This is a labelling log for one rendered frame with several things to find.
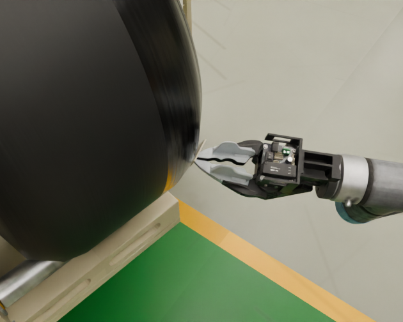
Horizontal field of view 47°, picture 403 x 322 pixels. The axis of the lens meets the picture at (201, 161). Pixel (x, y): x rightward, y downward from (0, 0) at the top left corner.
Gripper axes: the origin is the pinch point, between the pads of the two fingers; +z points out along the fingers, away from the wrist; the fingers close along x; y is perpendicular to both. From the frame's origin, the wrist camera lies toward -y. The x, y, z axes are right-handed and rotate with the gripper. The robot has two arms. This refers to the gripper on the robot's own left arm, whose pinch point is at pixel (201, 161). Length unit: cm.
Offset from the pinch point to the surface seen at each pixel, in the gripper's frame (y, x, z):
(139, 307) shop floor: -103, 24, 9
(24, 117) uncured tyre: 29.7, 7.9, 17.5
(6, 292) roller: -7.0, 23.4, 26.4
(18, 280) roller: -7.4, 21.3, 25.1
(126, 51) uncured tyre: 28.1, -1.0, 10.2
